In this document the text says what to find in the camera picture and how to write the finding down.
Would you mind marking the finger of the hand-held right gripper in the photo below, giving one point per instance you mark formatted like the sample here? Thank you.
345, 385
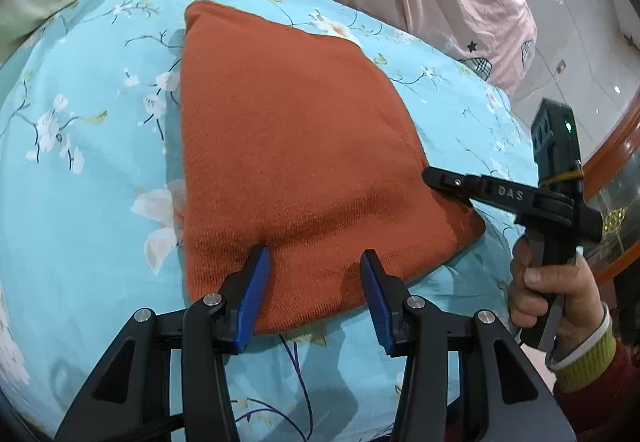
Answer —
457, 183

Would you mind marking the orange knit sweater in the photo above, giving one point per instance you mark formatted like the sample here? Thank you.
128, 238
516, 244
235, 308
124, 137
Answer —
300, 121

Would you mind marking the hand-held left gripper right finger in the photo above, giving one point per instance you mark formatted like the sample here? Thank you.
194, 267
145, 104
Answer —
375, 298

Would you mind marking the person's right hand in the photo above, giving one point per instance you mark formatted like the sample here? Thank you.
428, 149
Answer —
575, 288

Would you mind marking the light blue floral bed sheet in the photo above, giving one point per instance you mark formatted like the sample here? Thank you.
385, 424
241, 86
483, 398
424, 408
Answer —
75, 197

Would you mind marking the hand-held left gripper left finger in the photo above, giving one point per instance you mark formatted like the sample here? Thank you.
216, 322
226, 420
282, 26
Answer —
252, 293

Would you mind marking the orange wooden cabinet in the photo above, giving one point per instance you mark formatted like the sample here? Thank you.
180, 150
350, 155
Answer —
620, 161

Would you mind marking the person's right forearm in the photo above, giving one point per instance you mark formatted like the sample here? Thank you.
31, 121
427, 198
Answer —
600, 372

